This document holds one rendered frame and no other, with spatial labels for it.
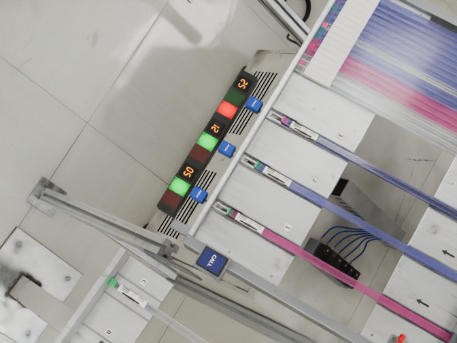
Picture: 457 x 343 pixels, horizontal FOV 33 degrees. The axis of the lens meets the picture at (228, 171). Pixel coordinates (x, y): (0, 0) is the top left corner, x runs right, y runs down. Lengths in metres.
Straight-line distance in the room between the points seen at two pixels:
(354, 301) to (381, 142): 0.41
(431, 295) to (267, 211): 0.35
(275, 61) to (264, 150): 0.74
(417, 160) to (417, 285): 0.61
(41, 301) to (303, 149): 0.81
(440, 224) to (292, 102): 0.38
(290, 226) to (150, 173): 0.84
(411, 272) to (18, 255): 1.08
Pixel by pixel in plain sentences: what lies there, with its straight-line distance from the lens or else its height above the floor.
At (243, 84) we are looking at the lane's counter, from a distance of 1.64.
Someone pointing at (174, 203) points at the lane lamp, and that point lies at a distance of 1.57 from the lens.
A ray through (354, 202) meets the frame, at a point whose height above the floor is 0.66.
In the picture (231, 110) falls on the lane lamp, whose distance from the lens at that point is 1.62.
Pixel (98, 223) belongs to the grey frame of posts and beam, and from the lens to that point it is 1.84.
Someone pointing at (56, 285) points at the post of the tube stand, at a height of 0.01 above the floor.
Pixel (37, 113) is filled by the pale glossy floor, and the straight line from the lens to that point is 2.13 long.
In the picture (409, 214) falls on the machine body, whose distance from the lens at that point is 2.11.
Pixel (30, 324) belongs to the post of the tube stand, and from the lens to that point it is 2.24.
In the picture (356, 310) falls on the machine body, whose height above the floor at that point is 0.62.
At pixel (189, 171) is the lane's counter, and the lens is 1.58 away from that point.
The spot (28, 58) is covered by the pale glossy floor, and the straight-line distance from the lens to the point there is 2.12.
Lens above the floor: 1.97
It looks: 53 degrees down
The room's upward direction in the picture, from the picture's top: 104 degrees clockwise
